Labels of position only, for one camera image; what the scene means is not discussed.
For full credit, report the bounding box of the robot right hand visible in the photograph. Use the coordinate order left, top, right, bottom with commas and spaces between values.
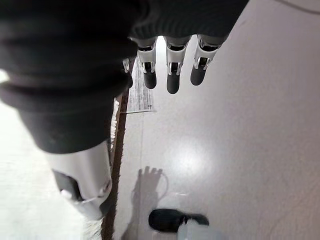
0, 0, 251, 221

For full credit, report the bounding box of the white bed sheet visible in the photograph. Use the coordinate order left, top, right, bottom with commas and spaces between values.
0, 68, 106, 240

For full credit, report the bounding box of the robot dark foot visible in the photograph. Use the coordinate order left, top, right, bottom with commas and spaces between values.
148, 208, 210, 234

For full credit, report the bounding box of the robot silver leg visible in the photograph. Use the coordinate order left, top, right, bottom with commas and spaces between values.
176, 221, 227, 240

